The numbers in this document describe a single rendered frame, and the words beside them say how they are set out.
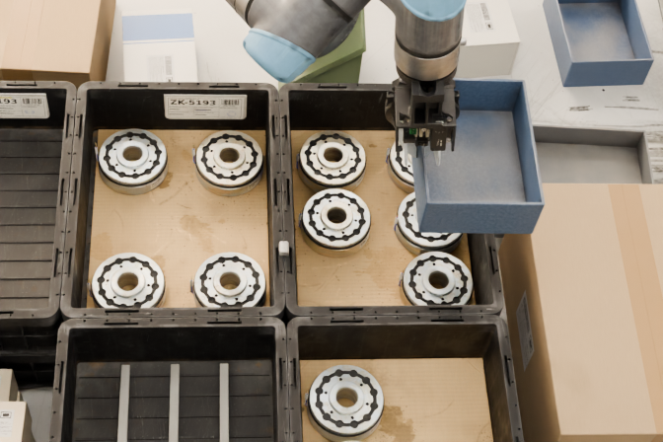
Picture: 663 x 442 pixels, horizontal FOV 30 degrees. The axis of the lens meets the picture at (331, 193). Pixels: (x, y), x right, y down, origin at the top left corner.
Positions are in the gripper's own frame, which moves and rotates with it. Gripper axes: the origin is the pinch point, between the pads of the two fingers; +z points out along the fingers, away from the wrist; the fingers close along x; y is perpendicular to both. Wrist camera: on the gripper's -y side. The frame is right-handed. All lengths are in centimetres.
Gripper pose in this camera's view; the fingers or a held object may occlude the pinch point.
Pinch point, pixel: (419, 145)
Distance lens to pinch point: 160.3
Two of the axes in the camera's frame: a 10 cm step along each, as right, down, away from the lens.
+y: 0.0, 8.3, -5.5
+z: 0.2, 5.5, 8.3
